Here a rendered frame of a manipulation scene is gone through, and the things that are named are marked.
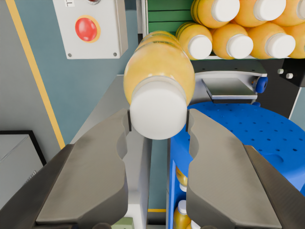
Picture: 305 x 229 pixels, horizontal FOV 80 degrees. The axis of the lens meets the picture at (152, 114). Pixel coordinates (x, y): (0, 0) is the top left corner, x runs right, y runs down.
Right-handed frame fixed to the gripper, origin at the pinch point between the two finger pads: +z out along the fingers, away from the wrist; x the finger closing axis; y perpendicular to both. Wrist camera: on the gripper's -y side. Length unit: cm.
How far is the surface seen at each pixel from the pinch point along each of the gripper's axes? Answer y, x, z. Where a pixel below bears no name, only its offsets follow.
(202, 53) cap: 0.7, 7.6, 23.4
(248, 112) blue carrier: 16.5, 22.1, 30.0
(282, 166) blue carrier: 16.5, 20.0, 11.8
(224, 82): 10.7, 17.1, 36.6
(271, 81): 39, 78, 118
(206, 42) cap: -1.1, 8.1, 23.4
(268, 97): 52, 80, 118
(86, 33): -3.2, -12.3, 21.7
